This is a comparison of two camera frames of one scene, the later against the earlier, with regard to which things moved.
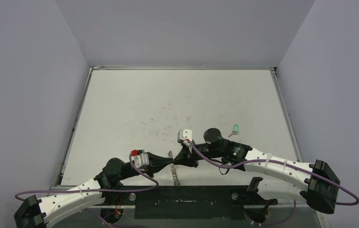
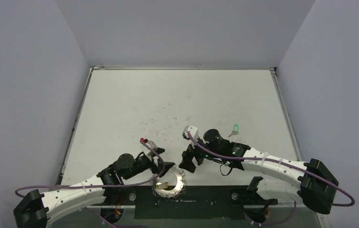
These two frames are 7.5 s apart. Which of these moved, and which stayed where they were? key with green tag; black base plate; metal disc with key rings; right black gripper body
Moved: metal disc with key rings
Stayed: right black gripper body; key with green tag; black base plate
